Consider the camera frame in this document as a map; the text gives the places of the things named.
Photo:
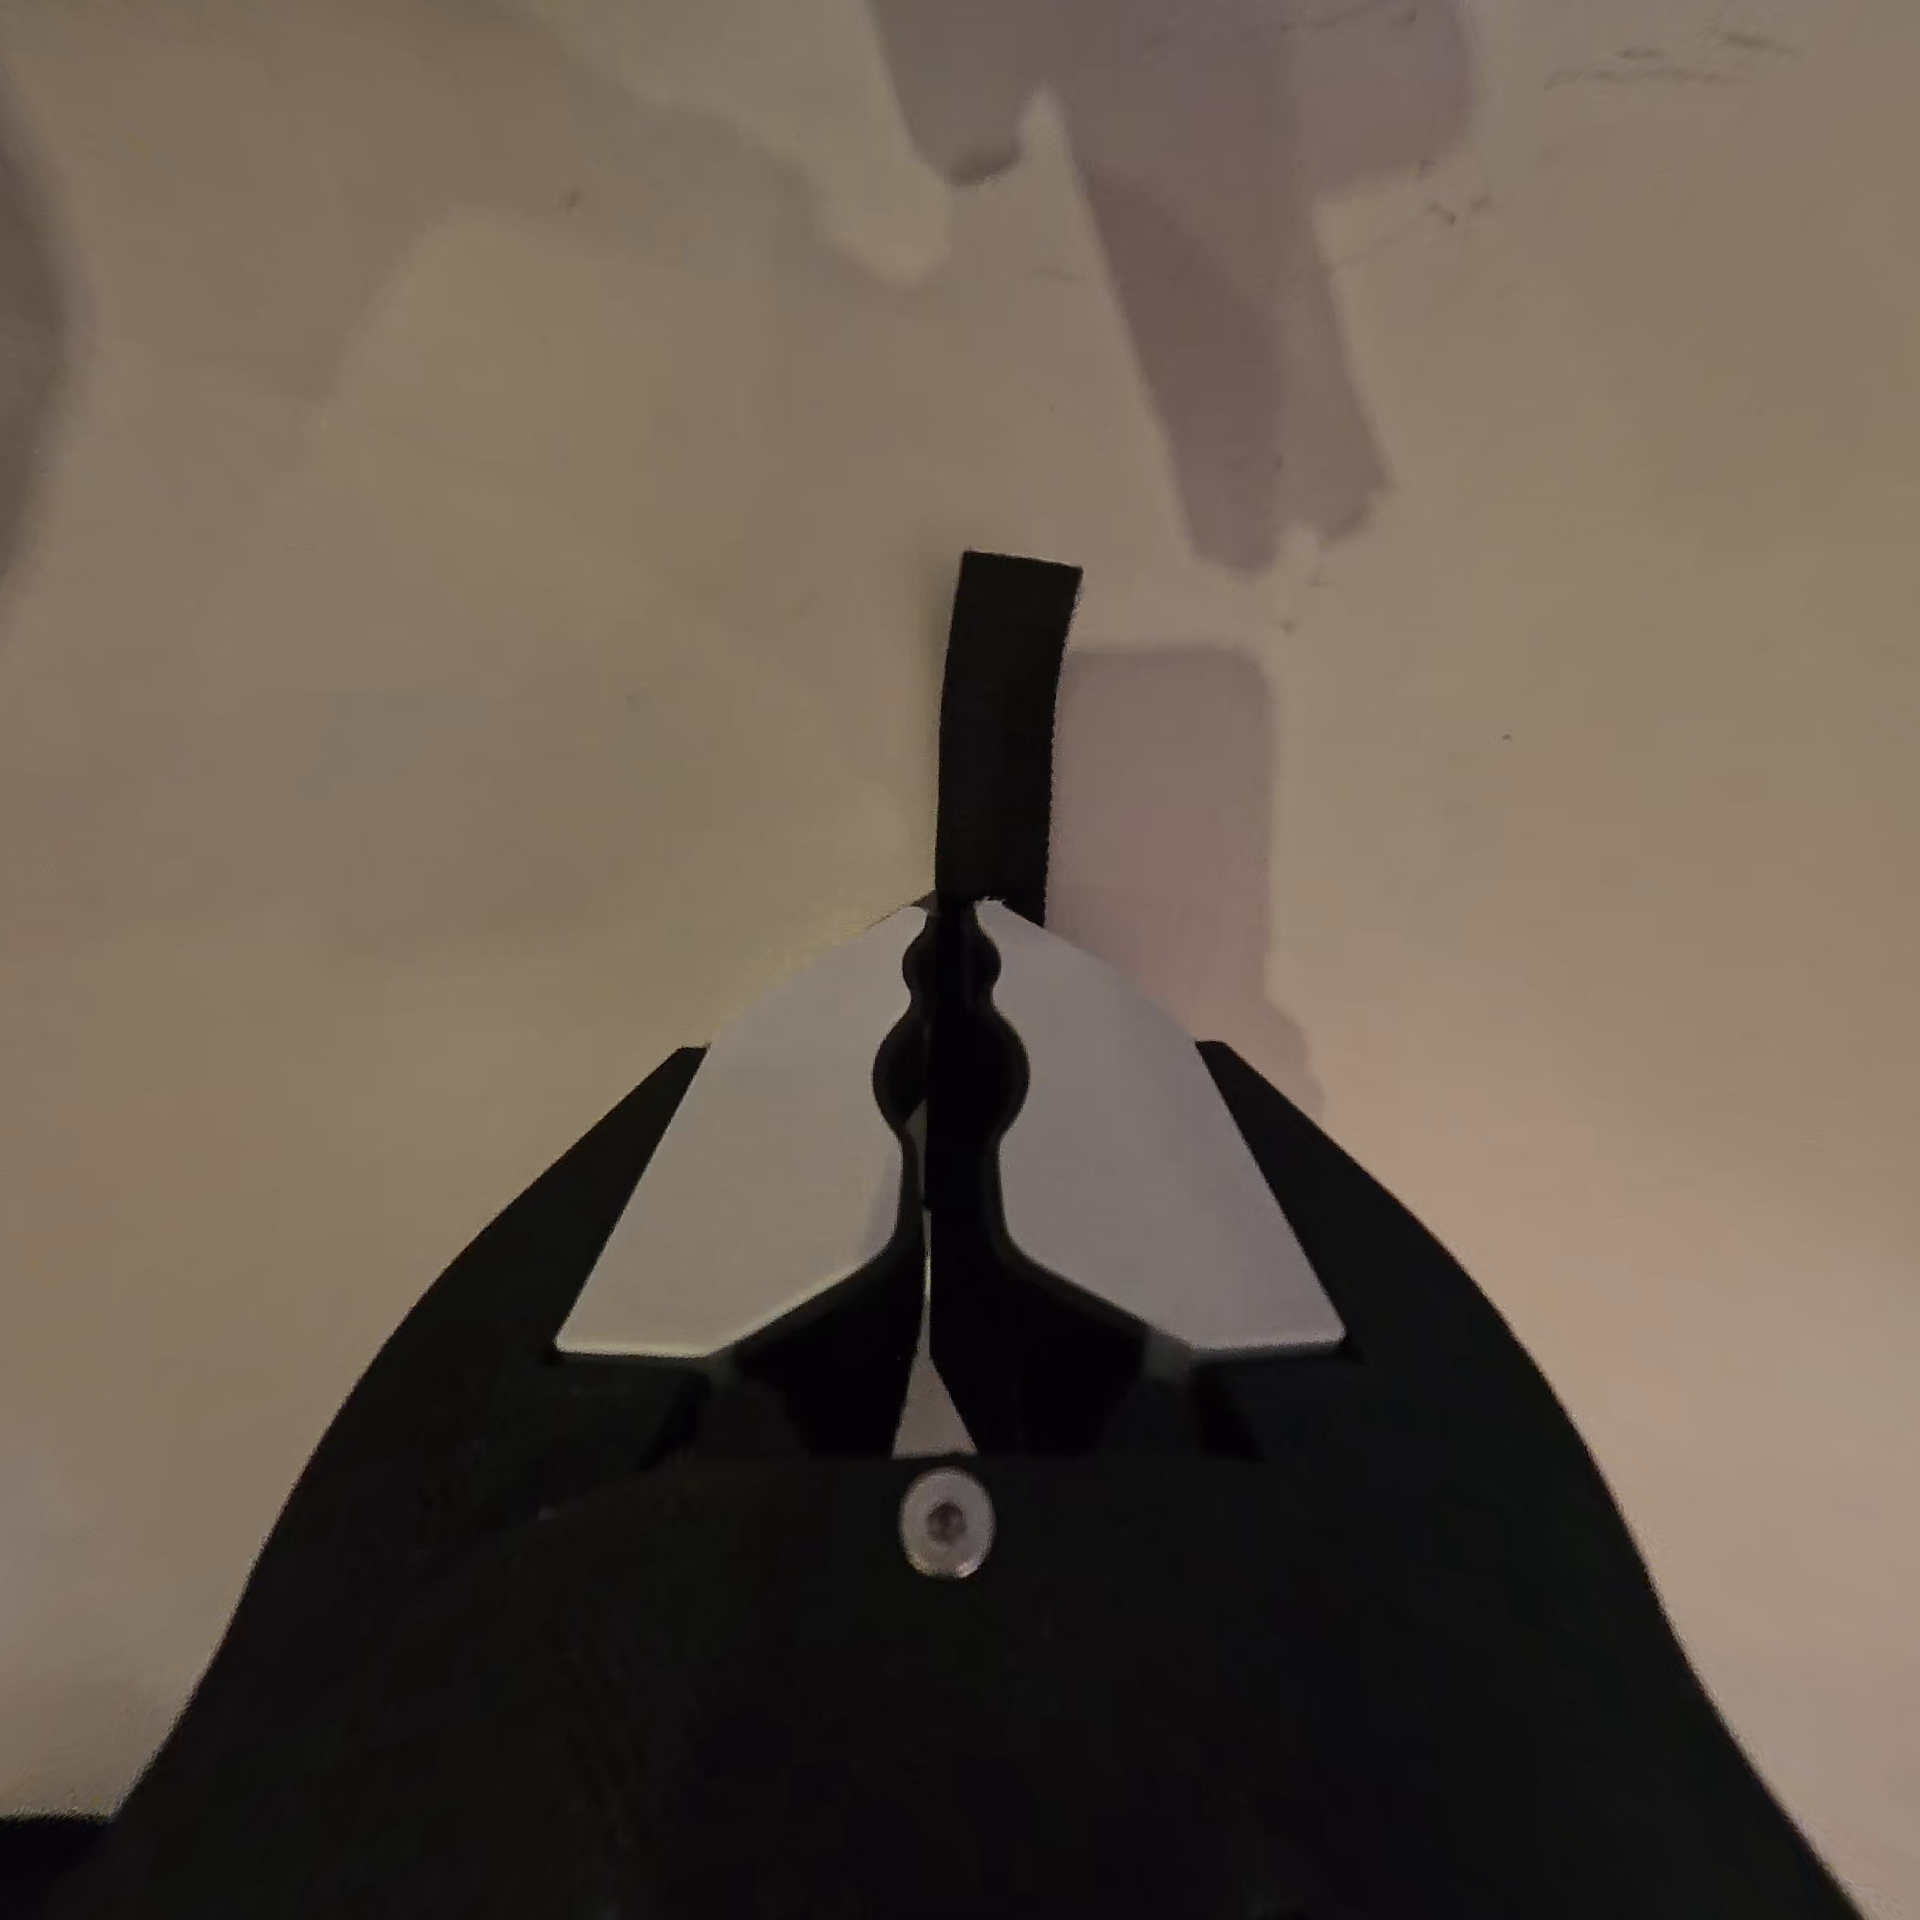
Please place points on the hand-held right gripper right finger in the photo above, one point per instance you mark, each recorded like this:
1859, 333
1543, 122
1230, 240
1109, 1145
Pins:
1141, 1171

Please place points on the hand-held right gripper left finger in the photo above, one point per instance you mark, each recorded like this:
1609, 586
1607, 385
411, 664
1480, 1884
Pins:
751, 1171

